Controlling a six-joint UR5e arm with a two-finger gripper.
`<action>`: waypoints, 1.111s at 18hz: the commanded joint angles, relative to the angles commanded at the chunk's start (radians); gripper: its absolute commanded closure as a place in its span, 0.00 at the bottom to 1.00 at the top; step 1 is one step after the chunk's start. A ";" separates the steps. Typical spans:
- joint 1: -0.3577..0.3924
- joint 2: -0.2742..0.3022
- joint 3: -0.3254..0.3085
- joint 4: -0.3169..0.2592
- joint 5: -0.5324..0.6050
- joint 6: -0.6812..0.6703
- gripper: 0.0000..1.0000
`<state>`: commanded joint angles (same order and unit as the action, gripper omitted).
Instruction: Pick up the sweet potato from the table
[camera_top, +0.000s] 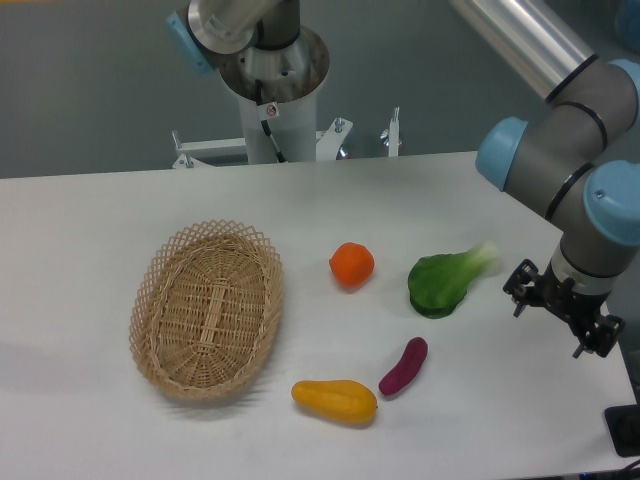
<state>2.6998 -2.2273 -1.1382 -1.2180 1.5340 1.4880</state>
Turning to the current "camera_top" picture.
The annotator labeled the black device at table edge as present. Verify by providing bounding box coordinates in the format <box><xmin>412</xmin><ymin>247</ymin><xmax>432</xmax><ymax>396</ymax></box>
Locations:
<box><xmin>604</xmin><ymin>404</ymin><xmax>639</xmax><ymax>458</ymax></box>

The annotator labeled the white metal base frame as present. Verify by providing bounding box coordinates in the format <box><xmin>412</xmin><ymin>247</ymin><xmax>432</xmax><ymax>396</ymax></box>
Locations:
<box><xmin>171</xmin><ymin>106</ymin><xmax>404</xmax><ymax>169</ymax></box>

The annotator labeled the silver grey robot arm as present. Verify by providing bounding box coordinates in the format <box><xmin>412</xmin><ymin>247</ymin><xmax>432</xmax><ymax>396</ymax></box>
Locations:
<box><xmin>167</xmin><ymin>1</ymin><xmax>639</xmax><ymax>356</ymax></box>

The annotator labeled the blue object top right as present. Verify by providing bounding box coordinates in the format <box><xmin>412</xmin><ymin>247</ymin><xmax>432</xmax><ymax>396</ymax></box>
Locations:
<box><xmin>615</xmin><ymin>0</ymin><xmax>640</xmax><ymax>53</ymax></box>

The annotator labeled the yellow papaya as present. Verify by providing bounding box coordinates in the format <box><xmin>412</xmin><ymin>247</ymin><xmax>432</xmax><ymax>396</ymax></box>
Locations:
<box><xmin>291</xmin><ymin>380</ymin><xmax>378</xmax><ymax>425</ymax></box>

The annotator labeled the purple sweet potato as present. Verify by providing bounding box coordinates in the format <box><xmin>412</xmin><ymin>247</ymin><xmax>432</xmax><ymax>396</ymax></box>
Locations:
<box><xmin>378</xmin><ymin>337</ymin><xmax>429</xmax><ymax>396</ymax></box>

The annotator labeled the black cable on pedestal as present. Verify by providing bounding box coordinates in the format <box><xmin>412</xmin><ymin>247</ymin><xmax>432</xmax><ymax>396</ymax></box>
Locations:
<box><xmin>255</xmin><ymin>78</ymin><xmax>288</xmax><ymax>164</ymax></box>

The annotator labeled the green bok choy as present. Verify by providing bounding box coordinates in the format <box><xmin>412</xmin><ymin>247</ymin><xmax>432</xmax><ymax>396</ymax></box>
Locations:
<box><xmin>407</xmin><ymin>241</ymin><xmax>500</xmax><ymax>319</ymax></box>

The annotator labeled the orange tangerine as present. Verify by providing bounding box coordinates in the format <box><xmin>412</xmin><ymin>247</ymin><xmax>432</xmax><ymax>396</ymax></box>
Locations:
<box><xmin>329</xmin><ymin>242</ymin><xmax>375</xmax><ymax>289</ymax></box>

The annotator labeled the oval wicker basket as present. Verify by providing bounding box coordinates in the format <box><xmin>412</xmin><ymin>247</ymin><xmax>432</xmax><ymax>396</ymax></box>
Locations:
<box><xmin>129</xmin><ymin>220</ymin><xmax>284</xmax><ymax>401</ymax></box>

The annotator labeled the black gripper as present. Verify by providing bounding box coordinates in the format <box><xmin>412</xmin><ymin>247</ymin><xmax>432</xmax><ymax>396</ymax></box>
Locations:
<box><xmin>503</xmin><ymin>259</ymin><xmax>625</xmax><ymax>358</ymax></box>

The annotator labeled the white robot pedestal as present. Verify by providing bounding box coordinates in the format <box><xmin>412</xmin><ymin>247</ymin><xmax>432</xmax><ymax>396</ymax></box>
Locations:
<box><xmin>219</xmin><ymin>27</ymin><xmax>330</xmax><ymax>143</ymax></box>

